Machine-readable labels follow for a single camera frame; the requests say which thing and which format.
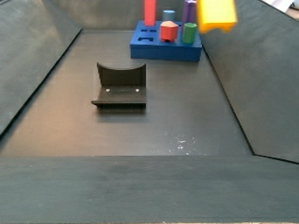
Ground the yellow arch block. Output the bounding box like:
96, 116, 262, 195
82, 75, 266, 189
197, 0, 238, 33

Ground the black curved fixture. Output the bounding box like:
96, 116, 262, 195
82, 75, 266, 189
90, 64, 146, 107

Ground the blue shape sorter base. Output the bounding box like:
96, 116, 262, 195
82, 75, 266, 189
129, 20, 201, 62

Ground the red rounded triangle block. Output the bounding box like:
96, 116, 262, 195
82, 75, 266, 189
160, 21, 178, 42

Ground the green hexagonal prism block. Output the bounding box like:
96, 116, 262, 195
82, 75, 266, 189
181, 23, 197, 44

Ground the light blue cylinder block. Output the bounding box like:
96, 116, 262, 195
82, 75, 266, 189
162, 10, 174, 21

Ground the purple star prism block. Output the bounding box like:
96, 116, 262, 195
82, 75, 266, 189
181, 0, 197, 24

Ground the tall red rectangular block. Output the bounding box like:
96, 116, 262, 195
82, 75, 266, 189
144, 0, 156, 26

